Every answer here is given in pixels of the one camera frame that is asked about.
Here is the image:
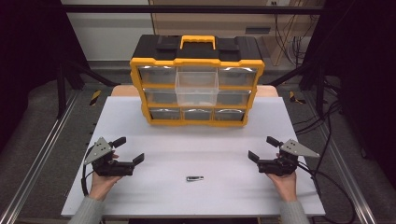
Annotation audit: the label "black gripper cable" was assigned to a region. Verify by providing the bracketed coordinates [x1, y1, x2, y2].
[80, 163, 95, 198]
[298, 161, 357, 224]

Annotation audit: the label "black curtain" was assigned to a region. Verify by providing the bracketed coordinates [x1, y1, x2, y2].
[303, 0, 396, 189]
[0, 0, 92, 153]

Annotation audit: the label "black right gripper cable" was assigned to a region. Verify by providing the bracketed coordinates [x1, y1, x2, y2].
[298, 161, 357, 224]

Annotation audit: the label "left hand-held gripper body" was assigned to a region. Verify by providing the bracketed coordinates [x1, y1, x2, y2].
[83, 136, 135, 177]

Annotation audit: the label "hanging black cables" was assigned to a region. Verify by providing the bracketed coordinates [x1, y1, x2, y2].
[273, 11, 313, 67]

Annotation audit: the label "clear plastic drawer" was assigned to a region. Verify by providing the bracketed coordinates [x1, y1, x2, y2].
[174, 66, 219, 107]

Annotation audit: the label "person's left hand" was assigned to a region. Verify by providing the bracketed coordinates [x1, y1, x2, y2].
[89, 171, 124, 202]

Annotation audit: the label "aluminium frame rail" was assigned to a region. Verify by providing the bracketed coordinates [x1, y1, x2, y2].
[0, 89, 79, 224]
[321, 122, 378, 224]

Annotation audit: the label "yellow black tape marker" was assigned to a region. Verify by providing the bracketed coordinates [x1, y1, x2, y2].
[89, 89, 103, 107]
[289, 91, 307, 105]

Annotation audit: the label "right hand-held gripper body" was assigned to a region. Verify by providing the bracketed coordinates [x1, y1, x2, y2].
[257, 138, 321, 177]

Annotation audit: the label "black horizontal crossbar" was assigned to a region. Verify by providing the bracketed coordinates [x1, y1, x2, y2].
[60, 4, 327, 15]

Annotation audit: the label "yellow black drawer organizer case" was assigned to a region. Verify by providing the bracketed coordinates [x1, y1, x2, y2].
[129, 34, 266, 128]

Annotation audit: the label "person's right hand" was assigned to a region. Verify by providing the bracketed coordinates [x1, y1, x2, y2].
[266, 172, 299, 203]

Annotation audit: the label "black metal stand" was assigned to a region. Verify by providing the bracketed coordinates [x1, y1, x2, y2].
[266, 61, 329, 117]
[56, 58, 121, 119]

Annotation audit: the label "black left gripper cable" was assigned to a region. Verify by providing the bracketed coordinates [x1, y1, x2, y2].
[80, 163, 95, 198]

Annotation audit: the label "black floor cables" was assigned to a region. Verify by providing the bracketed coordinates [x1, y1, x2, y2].
[293, 77, 344, 136]

